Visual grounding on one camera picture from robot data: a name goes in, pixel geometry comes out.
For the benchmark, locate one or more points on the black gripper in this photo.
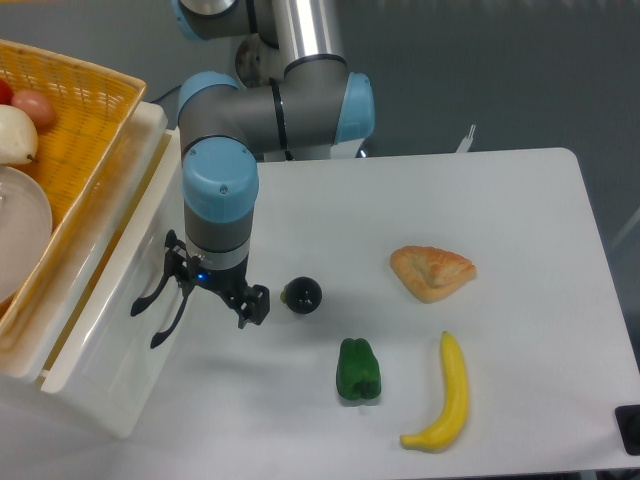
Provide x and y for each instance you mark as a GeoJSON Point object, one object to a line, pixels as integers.
{"type": "Point", "coordinates": [250, 303]}

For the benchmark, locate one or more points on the white top drawer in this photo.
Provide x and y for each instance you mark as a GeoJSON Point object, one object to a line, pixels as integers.
{"type": "Point", "coordinates": [106, 370]}

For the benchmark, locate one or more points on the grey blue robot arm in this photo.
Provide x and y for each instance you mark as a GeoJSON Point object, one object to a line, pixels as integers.
{"type": "Point", "coordinates": [224, 124]}

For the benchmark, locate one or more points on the green bell pepper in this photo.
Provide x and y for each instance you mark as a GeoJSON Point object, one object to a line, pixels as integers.
{"type": "Point", "coordinates": [358, 374]}

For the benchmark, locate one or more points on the white bowl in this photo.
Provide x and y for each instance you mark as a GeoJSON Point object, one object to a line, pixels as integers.
{"type": "Point", "coordinates": [26, 228]}

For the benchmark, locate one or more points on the yellow woven basket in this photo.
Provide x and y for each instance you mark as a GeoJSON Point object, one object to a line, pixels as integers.
{"type": "Point", "coordinates": [92, 105]}

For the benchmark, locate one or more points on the triangular pastry bread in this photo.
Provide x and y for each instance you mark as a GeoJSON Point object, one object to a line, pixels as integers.
{"type": "Point", "coordinates": [429, 273]}

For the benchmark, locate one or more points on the white pear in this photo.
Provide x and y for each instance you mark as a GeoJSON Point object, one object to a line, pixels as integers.
{"type": "Point", "coordinates": [19, 137]}

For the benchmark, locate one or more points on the pink peach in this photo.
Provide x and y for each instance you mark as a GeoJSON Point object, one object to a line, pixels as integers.
{"type": "Point", "coordinates": [36, 106]}

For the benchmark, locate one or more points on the yellow banana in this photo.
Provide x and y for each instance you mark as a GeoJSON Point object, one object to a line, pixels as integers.
{"type": "Point", "coordinates": [452, 419]}

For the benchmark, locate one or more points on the red tomato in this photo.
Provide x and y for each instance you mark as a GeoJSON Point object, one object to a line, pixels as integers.
{"type": "Point", "coordinates": [6, 93]}

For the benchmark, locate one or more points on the black object at edge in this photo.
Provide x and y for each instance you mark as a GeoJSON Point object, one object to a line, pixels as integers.
{"type": "Point", "coordinates": [628, 421]}

